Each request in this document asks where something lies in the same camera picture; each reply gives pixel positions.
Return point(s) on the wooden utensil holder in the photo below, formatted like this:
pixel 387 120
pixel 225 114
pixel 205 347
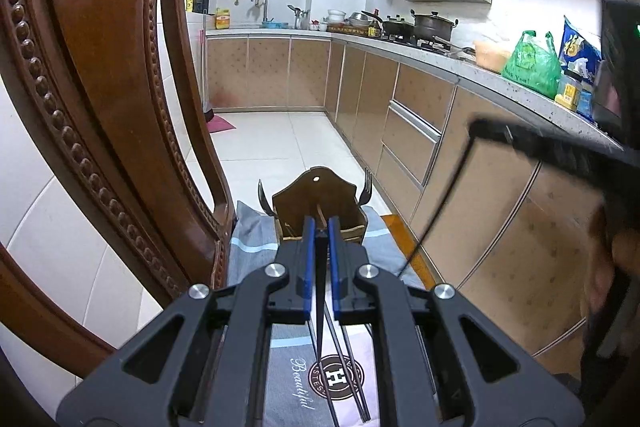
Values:
pixel 318 186

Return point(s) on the black chopstick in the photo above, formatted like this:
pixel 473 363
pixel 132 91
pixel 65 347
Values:
pixel 347 363
pixel 321 251

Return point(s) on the black cooking pot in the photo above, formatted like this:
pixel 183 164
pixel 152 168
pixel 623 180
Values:
pixel 432 26

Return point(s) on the green plastic bag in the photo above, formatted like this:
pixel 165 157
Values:
pixel 534 64

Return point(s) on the pink floor mat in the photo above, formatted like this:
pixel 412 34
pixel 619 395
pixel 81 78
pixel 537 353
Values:
pixel 218 124

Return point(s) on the kitchen cabinets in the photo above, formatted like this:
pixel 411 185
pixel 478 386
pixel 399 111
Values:
pixel 514 236

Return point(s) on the grey striped cloth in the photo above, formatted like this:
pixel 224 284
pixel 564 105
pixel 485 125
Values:
pixel 294 393

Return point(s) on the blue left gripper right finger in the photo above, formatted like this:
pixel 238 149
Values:
pixel 334 235

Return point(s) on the metal fork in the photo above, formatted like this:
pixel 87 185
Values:
pixel 366 193

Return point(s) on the carved wooden chair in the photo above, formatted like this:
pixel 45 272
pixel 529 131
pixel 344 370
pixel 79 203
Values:
pixel 107 89

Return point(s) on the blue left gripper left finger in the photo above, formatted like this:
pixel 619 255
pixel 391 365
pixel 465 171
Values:
pixel 309 235

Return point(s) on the dark spoon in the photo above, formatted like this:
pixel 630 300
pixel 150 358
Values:
pixel 263 201

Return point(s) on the blue snack bag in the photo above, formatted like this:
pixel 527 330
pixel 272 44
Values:
pixel 577 54

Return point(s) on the right hand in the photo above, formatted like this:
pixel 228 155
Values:
pixel 602 259

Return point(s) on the black wok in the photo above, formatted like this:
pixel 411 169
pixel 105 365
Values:
pixel 393 28

